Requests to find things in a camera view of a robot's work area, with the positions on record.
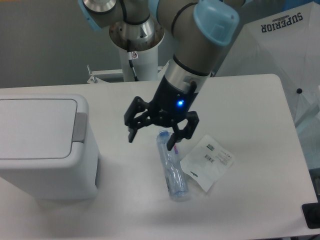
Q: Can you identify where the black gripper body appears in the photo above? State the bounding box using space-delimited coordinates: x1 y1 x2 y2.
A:
149 77 199 127

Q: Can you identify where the white sealed medical pouch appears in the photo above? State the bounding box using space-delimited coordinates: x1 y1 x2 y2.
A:
180 134 235 192

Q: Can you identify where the clear crushed plastic bottle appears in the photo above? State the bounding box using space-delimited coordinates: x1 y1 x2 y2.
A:
156 129 189 202

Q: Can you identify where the white superior umbrella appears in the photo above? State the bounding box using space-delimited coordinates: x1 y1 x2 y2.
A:
216 1 320 122

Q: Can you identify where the white push-button trash can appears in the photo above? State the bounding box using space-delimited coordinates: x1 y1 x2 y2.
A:
0 94 99 200

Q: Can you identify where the black device at table edge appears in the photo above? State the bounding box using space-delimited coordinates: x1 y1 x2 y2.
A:
301 202 320 229

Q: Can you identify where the black cable on pedestal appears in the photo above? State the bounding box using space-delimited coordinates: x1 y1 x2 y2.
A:
126 39 139 82

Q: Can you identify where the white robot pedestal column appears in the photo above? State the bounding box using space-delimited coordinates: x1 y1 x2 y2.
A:
109 15 165 82

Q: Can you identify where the white metal base frame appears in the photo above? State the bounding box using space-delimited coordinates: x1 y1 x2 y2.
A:
86 56 216 85

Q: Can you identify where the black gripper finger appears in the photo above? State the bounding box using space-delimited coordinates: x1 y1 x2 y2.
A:
166 111 200 151
124 96 160 143

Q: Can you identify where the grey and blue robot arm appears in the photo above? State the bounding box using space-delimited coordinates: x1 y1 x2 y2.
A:
78 0 245 149

